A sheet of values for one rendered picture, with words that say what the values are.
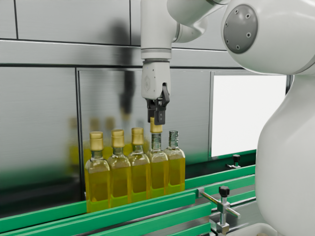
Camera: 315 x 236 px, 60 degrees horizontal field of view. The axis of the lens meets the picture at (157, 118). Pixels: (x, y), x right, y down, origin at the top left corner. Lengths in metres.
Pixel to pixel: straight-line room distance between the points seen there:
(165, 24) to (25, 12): 0.37
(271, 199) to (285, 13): 0.23
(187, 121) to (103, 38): 0.40
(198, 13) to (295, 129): 0.31
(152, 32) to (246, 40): 0.44
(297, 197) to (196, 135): 0.66
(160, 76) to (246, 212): 0.56
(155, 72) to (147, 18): 0.14
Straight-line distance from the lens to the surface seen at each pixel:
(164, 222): 0.72
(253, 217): 1.05
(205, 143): 1.04
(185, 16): 0.61
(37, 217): 0.80
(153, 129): 0.77
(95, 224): 0.73
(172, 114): 0.94
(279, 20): 0.32
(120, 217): 0.75
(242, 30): 0.32
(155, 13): 0.74
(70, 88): 0.84
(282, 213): 0.41
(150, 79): 0.74
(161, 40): 0.73
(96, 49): 0.84
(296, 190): 0.39
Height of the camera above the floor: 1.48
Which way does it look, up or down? 9 degrees down
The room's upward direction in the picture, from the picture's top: straight up
